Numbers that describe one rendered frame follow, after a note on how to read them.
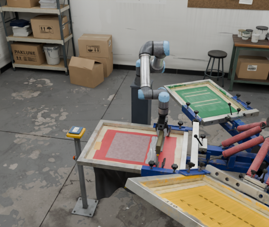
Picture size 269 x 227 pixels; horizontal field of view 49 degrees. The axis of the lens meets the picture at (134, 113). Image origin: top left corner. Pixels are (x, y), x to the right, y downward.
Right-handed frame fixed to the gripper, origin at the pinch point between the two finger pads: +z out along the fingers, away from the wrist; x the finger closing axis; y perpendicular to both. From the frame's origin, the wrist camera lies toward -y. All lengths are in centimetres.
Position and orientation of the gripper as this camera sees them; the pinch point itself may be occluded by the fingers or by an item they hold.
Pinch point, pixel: (161, 136)
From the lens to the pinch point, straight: 226.1
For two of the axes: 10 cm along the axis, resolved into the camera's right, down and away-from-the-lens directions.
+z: 0.0, 8.6, 5.2
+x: -9.8, -1.1, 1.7
